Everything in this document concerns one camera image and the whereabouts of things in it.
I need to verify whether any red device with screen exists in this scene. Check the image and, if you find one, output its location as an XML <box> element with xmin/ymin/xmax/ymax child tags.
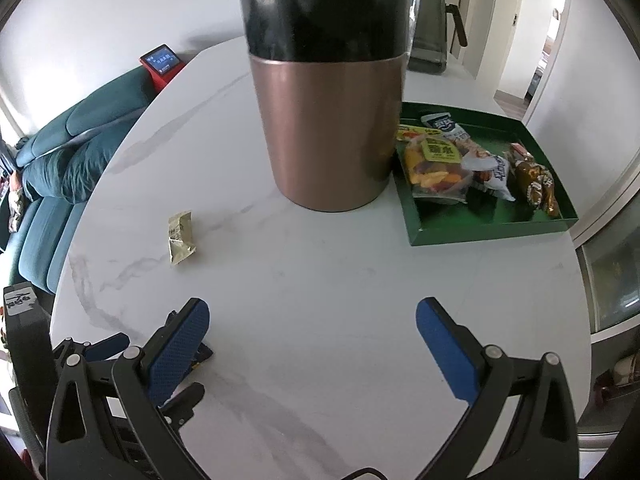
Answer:
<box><xmin>139</xmin><ymin>44</ymin><xmax>187</xmax><ymax>92</ymax></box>

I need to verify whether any brown snack packet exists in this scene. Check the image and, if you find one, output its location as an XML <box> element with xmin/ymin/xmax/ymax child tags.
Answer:
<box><xmin>509</xmin><ymin>152</ymin><xmax>562</xmax><ymax>219</ymax></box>

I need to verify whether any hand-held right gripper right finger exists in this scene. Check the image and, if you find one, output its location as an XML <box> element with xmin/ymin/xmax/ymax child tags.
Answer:
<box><xmin>416</xmin><ymin>296</ymin><xmax>581</xmax><ymax>480</ymax></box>

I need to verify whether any dark blue snack packet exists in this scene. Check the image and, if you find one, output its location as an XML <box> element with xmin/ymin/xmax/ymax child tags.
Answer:
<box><xmin>191</xmin><ymin>342</ymin><xmax>215</xmax><ymax>369</ymax></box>

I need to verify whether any glass cabinet door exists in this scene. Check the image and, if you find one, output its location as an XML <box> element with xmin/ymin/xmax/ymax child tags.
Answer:
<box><xmin>574</xmin><ymin>227</ymin><xmax>640</xmax><ymax>335</ymax></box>

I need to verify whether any silver and blue snack packet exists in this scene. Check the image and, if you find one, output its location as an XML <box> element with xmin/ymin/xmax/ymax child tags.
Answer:
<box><xmin>461</xmin><ymin>152</ymin><xmax>517</xmax><ymax>202</ymax></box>

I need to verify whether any grey pitcher with black handle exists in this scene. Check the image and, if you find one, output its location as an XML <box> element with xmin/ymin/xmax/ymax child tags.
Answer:
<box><xmin>406</xmin><ymin>0</ymin><xmax>469</xmax><ymax>74</ymax></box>

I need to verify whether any teal sofa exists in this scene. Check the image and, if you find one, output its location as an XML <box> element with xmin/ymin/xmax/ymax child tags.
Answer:
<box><xmin>0</xmin><ymin>67</ymin><xmax>157</xmax><ymax>295</ymax></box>

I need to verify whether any beige snack packet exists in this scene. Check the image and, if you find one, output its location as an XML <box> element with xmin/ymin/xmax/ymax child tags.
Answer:
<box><xmin>167</xmin><ymin>210</ymin><xmax>200</xmax><ymax>266</ymax></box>

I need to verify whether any yellow dried fruit packet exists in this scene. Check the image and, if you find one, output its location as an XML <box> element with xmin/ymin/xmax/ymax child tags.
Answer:
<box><xmin>397</xmin><ymin>124</ymin><xmax>471</xmax><ymax>205</ymax></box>

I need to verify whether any white and blue snack packet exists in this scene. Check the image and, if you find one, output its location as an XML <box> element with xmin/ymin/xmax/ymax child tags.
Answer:
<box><xmin>420</xmin><ymin>111</ymin><xmax>474</xmax><ymax>144</ymax></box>

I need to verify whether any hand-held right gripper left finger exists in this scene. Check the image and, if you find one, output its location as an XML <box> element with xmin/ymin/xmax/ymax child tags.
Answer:
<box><xmin>46</xmin><ymin>297</ymin><xmax>211</xmax><ymax>480</ymax></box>

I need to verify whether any rose gold bin black liner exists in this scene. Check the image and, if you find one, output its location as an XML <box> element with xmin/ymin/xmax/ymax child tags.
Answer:
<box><xmin>236</xmin><ymin>0</ymin><xmax>415</xmax><ymax>212</ymax></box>

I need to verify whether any white door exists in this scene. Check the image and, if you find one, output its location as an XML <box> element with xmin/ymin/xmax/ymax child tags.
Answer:
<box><xmin>432</xmin><ymin>0</ymin><xmax>528</xmax><ymax>98</ymax></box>

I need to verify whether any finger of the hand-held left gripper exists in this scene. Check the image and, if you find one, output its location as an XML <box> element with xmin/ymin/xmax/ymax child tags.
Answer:
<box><xmin>52</xmin><ymin>332</ymin><xmax>129</xmax><ymax>363</ymax></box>
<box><xmin>159</xmin><ymin>381</ymin><xmax>207</xmax><ymax>429</ymax></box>

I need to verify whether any green tray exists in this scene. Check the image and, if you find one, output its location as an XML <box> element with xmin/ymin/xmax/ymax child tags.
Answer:
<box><xmin>395</xmin><ymin>101</ymin><xmax>580</xmax><ymax>247</ymax></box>

